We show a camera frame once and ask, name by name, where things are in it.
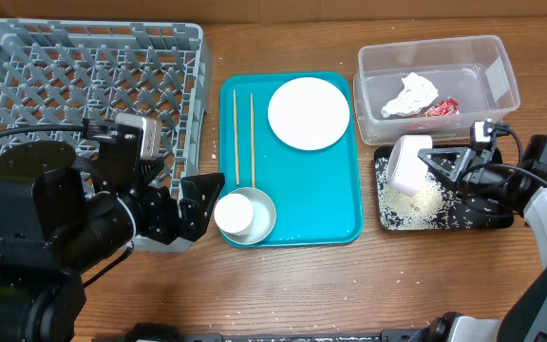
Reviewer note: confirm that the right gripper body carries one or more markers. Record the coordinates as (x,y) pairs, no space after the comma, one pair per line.
(474,165)

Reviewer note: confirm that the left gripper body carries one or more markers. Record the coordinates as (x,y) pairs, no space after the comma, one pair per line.
(153,216)

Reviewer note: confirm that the small white cup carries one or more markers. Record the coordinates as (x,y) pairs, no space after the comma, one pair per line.
(234,214)

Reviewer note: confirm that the white rice bowl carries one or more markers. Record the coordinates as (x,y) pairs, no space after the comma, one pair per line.
(405,170)

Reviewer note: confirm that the grey metal bowl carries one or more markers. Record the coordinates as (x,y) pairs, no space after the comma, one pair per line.
(264,217)

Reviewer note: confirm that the red snack wrapper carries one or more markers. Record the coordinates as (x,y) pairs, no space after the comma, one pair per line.
(434,113)

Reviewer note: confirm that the white napkin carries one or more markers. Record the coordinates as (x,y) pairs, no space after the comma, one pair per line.
(418,93)

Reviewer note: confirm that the wooden chopstick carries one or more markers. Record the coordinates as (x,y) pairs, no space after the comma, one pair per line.
(236,138)
(252,140)

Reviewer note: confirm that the large white plate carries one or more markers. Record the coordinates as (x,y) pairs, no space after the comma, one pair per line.
(308,113)

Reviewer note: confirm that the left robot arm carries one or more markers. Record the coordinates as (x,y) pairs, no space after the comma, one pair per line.
(62,214)

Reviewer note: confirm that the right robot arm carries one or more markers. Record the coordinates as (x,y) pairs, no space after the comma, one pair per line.
(527,319)

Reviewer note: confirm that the black plastic tray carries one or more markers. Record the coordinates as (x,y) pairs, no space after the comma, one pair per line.
(471,213)

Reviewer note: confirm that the pile of rice grains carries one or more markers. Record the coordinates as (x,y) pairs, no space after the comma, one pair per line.
(430,209)

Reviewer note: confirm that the clear plastic bin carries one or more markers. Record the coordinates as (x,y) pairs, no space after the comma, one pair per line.
(474,71)

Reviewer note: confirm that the teal plastic tray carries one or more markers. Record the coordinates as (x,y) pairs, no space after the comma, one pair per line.
(316,194)

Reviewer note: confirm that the grey plastic dish rack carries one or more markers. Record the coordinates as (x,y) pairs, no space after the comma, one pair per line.
(55,73)

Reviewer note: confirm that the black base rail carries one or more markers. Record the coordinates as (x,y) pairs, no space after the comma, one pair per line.
(391,335)

